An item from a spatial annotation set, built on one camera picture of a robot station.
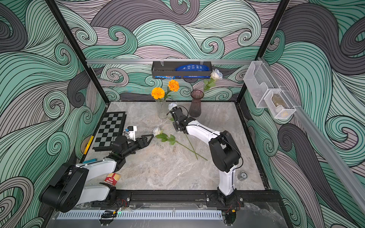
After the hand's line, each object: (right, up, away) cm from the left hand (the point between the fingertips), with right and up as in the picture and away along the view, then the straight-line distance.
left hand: (150, 135), depth 84 cm
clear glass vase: (+5, +17, +20) cm, 26 cm away
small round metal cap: (+52, -21, -8) cm, 57 cm away
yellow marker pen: (-44, -8, +9) cm, 45 cm away
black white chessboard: (-31, +3, +16) cm, 35 cm away
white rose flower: (+3, 0, +11) cm, 11 cm away
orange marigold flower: (+5, +25, -6) cm, 27 cm away
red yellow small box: (-21, -24, -5) cm, 32 cm away
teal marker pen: (-37, -15, -1) cm, 40 cm away
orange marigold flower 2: (+14, +30, -1) cm, 34 cm away
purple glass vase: (+29, +19, +18) cm, 39 cm away
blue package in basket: (+27, +44, +8) cm, 52 cm away
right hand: (+20, +8, +10) cm, 24 cm away
